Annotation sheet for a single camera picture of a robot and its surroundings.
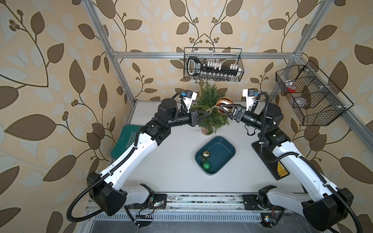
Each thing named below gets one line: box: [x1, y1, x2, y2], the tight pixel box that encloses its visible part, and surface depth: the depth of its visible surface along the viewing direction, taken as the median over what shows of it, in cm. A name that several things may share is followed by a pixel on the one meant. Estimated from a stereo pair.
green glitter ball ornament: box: [202, 161, 212, 172], surface depth 84 cm
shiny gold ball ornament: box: [203, 150, 210, 159], surface depth 88 cm
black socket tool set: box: [186, 56, 242, 79], surface depth 86 cm
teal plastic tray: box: [194, 135, 237, 176], surface depth 91 cm
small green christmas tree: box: [190, 83, 230, 134], surface depth 77 cm
